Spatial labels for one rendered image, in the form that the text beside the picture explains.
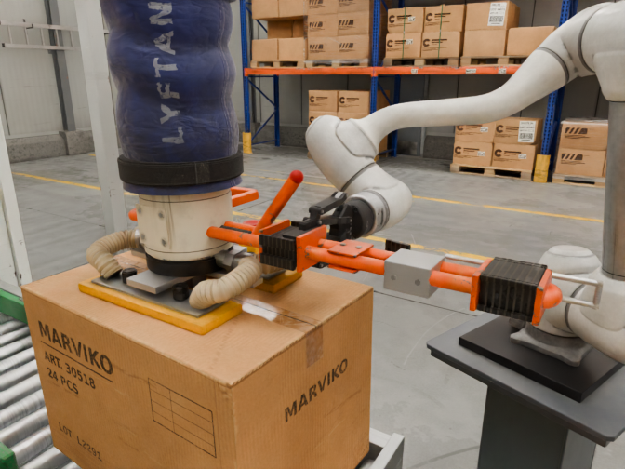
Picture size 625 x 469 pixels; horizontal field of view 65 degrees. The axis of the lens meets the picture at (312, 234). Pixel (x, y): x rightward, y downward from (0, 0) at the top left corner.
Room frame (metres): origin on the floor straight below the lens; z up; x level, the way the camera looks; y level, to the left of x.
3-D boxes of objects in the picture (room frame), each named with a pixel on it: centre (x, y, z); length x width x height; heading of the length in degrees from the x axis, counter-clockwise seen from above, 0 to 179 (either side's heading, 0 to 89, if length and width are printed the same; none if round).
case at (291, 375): (0.90, 0.23, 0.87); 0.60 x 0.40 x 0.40; 54
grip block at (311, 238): (0.78, 0.03, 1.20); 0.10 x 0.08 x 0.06; 147
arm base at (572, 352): (1.21, -0.66, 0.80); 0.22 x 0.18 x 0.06; 42
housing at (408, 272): (0.66, -0.15, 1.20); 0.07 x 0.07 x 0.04; 57
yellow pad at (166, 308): (0.83, 0.29, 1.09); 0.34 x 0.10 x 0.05; 57
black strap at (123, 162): (0.92, 0.24, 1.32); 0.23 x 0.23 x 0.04
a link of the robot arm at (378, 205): (0.97, -0.10, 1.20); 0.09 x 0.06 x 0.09; 58
